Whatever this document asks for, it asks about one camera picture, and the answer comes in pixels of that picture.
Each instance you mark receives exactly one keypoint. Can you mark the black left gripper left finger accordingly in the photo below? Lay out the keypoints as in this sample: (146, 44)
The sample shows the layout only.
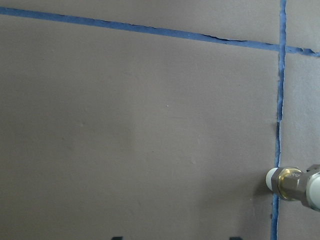
(117, 238)

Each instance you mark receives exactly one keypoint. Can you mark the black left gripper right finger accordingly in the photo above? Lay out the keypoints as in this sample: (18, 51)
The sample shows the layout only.
(235, 238)

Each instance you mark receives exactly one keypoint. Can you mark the white brass PPR valve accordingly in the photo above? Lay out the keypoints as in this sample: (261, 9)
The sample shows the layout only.
(292, 184)

